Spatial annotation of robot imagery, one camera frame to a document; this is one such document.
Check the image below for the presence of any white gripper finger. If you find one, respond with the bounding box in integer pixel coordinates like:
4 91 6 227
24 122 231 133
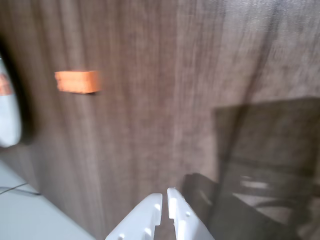
166 187 216 240
104 192 164 240

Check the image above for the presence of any orange lego block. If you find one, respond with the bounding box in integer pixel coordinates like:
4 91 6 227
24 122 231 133
54 70 103 95
0 73 11 97

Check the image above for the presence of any white round plate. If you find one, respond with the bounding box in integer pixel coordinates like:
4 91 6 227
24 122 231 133
0 57 21 148

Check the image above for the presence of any thin black cable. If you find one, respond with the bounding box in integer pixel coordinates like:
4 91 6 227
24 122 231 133
0 186 41 196

